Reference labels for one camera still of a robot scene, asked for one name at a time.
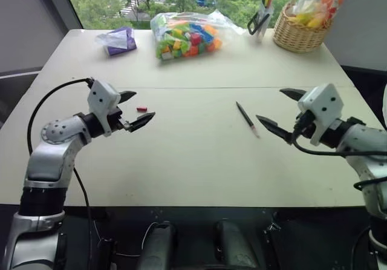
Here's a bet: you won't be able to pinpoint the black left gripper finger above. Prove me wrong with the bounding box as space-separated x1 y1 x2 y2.
128 111 156 133
117 90 137 104

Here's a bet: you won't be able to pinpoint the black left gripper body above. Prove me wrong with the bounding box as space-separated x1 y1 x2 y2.
107 107 132 133

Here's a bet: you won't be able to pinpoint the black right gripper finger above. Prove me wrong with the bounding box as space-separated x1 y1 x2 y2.
256 114 294 145
279 88 307 102

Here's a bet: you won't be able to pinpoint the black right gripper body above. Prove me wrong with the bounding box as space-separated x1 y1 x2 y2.
292 111 317 138

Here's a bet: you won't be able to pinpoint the black pen with red tip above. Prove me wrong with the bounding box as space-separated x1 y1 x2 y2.
236 101 261 139

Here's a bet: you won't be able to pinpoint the cup with scissors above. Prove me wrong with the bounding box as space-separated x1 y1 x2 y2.
255 0 275 42

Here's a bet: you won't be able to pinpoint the purple tissue pack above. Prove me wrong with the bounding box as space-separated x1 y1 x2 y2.
96 26 138 58

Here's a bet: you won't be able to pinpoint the wicker basket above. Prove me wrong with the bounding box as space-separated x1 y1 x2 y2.
273 3 334 54

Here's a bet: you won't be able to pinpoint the black scissors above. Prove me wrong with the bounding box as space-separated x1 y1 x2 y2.
247 12 270 36

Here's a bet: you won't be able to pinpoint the clear bag of coloured blocks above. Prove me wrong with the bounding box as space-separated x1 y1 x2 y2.
150 8 246 61

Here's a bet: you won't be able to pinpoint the clear bag of toy fruit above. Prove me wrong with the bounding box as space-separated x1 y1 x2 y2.
290 0 345 29

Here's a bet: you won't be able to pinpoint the dark rounded robot leg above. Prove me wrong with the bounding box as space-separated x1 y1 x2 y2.
140 221 178 270

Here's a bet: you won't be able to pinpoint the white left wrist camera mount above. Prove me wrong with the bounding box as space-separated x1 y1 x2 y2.
87 79 121 137

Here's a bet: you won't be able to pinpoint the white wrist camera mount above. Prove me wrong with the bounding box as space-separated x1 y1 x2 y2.
297 84 345 146
87 79 121 137

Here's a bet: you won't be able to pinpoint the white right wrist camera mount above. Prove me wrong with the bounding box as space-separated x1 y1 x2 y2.
297 84 345 146

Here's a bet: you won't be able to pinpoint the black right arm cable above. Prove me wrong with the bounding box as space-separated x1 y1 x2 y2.
291 121 387 191

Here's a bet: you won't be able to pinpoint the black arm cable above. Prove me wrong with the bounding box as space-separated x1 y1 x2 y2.
27 77 95 156
291 121 387 191

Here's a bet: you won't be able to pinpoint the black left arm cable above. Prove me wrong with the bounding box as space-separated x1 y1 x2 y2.
27 77 95 156

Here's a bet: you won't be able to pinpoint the thin white wire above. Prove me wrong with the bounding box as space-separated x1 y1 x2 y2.
90 220 160 258

